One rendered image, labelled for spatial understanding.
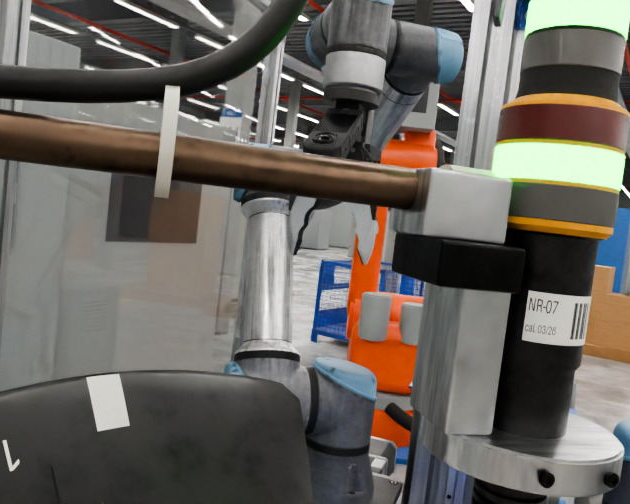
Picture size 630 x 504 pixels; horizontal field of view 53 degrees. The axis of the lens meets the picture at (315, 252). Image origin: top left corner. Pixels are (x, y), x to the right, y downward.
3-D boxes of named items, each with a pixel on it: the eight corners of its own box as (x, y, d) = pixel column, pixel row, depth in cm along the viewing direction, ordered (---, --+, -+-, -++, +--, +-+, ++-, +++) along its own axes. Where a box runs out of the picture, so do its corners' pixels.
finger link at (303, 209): (307, 255, 85) (339, 193, 83) (291, 255, 79) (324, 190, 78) (288, 244, 86) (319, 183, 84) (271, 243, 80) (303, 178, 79)
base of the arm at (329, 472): (305, 465, 123) (311, 415, 122) (381, 484, 118) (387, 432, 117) (276, 495, 108) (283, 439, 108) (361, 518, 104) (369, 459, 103)
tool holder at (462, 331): (418, 501, 18) (463, 163, 18) (344, 417, 25) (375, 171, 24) (668, 498, 21) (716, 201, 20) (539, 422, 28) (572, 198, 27)
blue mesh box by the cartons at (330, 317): (308, 341, 742) (318, 258, 736) (356, 329, 853) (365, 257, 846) (376, 357, 698) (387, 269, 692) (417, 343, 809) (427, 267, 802)
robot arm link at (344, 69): (377, 51, 74) (313, 50, 77) (373, 90, 74) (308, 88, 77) (391, 68, 81) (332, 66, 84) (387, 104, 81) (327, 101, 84)
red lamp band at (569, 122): (542, 135, 20) (548, 96, 20) (473, 145, 24) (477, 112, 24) (655, 154, 21) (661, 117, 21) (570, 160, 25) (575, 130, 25)
